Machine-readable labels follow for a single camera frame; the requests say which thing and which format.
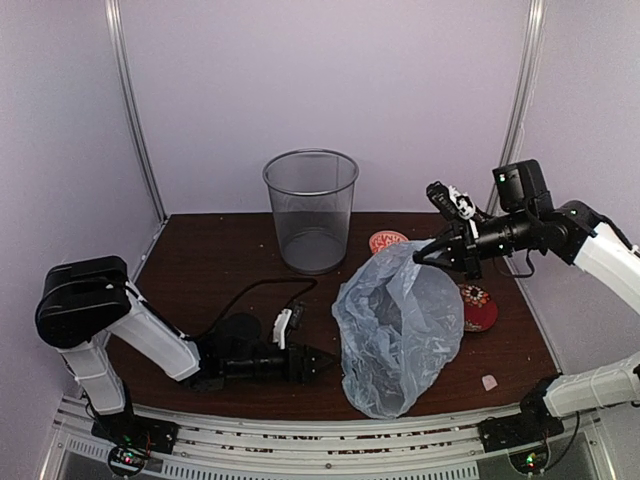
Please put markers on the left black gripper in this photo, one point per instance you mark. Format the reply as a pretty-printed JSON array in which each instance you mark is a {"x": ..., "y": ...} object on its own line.
[{"x": 305, "y": 373}]

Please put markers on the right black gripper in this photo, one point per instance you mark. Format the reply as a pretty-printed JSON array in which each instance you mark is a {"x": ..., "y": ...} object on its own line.
[{"x": 459, "y": 251}]

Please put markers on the light blue plastic trash bag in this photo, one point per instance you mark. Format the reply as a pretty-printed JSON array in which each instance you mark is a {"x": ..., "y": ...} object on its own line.
[{"x": 400, "y": 324}]

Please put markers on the grey mesh trash bin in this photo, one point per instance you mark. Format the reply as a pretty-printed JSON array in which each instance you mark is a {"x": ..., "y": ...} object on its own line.
[{"x": 311, "y": 195}]

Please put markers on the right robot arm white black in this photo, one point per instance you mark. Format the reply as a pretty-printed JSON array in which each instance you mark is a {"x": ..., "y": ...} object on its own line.
[{"x": 578, "y": 235}]

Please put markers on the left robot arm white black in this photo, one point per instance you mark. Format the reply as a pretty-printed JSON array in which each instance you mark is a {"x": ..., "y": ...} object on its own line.
[{"x": 83, "y": 299}]

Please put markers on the orange white patterned bowl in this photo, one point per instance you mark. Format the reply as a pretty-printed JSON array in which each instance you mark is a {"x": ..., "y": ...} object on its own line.
[{"x": 382, "y": 239}]

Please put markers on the red floral overturned bowl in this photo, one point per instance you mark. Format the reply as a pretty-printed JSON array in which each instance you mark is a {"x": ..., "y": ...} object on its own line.
[{"x": 480, "y": 310}]

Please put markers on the small pink paper scrap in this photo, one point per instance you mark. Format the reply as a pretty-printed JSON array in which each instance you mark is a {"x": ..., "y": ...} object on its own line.
[{"x": 489, "y": 382}]

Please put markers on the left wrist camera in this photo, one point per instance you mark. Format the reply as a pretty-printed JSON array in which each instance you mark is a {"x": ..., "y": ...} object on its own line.
[{"x": 287, "y": 320}]

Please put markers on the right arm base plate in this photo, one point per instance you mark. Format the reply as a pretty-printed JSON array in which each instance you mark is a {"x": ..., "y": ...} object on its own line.
[{"x": 499, "y": 433}]

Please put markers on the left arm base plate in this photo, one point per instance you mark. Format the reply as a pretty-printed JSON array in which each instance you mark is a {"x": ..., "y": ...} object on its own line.
[{"x": 140, "y": 433}]

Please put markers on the right aluminium frame post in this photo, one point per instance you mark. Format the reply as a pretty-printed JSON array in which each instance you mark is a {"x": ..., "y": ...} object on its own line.
[{"x": 525, "y": 82}]

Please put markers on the aluminium frame post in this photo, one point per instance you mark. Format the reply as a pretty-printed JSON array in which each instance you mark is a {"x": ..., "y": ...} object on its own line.
[
  {"x": 525, "y": 82},
  {"x": 118, "y": 41}
]

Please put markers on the left aluminium frame post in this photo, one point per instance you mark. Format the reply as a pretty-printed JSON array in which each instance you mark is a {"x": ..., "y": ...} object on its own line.
[{"x": 118, "y": 41}]

